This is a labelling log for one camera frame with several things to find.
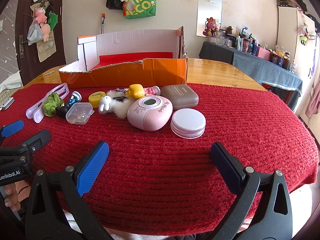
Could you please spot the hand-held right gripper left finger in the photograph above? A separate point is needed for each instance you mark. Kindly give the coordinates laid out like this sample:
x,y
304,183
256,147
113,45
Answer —
x,y
92,167

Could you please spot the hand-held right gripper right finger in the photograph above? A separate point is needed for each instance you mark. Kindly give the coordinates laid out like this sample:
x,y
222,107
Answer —
x,y
225,170

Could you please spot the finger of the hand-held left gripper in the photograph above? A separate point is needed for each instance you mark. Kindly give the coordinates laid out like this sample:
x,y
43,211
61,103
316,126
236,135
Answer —
x,y
40,137
13,127

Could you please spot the large purple plastic clip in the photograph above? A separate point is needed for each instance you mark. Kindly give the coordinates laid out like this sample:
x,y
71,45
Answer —
x,y
37,112

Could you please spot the green yarn ball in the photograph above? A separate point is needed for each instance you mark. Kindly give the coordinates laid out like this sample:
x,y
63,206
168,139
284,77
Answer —
x,y
51,105

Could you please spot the small clear plastic box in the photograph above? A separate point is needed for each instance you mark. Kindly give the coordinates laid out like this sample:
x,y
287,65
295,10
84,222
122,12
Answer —
x,y
80,112

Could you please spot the sailor boy figurine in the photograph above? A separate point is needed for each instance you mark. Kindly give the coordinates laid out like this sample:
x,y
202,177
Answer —
x,y
72,98

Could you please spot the white fluffy rabbit hair clip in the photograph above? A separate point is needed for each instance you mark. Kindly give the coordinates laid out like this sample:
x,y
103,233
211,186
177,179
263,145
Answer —
x,y
117,107

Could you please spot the yellow round cap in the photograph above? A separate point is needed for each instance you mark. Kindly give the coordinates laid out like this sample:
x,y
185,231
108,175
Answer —
x,y
96,98

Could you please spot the white egg-shaped device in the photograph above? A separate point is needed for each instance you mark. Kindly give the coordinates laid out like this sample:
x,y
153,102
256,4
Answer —
x,y
150,117

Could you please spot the grey rounded case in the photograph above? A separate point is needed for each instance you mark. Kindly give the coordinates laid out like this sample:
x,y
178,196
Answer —
x,y
180,96

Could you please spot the small pink yellow doll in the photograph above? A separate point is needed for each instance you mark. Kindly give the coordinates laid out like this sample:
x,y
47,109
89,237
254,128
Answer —
x,y
136,91

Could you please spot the orange cardboard box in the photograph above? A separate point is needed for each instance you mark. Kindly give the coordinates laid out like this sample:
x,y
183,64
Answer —
x,y
150,72

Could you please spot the person's left hand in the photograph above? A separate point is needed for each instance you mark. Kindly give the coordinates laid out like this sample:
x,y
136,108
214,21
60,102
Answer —
x,y
11,197

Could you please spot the small white device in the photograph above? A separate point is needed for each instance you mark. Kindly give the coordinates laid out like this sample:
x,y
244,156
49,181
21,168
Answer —
x,y
6,103

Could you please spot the red knitted blanket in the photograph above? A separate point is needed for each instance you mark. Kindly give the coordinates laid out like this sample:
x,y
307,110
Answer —
x,y
160,167

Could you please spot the beige hanging organizer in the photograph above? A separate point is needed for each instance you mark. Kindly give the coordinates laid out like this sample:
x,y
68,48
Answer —
x,y
46,51

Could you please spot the clear plastic bag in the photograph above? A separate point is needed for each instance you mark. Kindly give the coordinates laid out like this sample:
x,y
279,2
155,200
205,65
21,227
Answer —
x,y
33,33

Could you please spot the side table with blue cloth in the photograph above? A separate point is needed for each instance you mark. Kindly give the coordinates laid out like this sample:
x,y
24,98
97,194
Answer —
x,y
255,67

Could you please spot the pink curtain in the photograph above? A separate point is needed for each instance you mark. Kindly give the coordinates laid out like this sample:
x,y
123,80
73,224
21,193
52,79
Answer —
x,y
313,100

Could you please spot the green plush cloth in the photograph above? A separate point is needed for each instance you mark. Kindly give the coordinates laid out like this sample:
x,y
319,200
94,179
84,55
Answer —
x,y
53,21

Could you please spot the pink pig plush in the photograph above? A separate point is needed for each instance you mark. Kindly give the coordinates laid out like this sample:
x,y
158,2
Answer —
x,y
41,16

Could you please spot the dark brown door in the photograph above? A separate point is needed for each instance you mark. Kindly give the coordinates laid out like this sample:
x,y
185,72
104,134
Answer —
x,y
25,10

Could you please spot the pink box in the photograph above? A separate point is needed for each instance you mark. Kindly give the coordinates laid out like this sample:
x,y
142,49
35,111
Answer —
x,y
263,53

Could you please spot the row of bottles and cups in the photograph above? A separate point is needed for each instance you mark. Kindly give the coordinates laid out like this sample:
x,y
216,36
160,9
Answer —
x,y
250,43

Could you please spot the pink bunny plush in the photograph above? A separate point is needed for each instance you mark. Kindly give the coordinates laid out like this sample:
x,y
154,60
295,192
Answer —
x,y
210,26

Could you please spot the green yellow hanging toy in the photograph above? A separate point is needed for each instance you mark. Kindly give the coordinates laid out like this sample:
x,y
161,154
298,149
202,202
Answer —
x,y
303,40

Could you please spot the red tassel charm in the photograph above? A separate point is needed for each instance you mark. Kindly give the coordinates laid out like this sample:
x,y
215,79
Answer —
x,y
125,10

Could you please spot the white cabinet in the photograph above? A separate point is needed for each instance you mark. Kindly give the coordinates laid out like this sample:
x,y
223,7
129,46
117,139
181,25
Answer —
x,y
287,30

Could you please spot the green tote bag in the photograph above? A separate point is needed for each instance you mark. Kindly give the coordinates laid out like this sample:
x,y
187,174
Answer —
x,y
142,5

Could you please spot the patterned storage box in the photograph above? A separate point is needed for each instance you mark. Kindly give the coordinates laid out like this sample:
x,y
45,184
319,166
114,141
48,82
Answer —
x,y
286,0

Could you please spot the wall mirror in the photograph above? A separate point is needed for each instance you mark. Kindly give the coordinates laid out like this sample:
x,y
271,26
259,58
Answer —
x,y
208,10

